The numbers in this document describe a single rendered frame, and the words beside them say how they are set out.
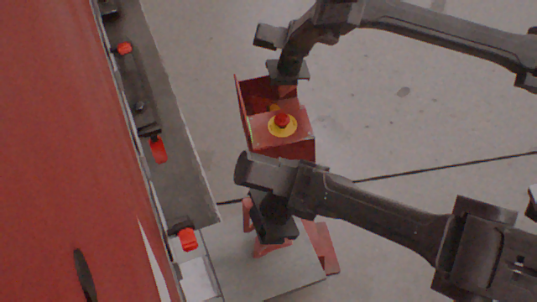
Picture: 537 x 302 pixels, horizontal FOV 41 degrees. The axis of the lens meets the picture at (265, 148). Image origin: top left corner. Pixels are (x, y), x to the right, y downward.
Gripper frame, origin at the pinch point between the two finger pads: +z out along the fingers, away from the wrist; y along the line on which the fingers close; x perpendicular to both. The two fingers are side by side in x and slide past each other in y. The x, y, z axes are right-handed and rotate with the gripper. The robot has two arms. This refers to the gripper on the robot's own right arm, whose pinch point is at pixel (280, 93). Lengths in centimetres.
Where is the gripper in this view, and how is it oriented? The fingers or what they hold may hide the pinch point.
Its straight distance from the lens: 181.2
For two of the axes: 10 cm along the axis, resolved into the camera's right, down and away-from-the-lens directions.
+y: -9.6, 0.4, -2.6
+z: -1.8, 6.2, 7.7
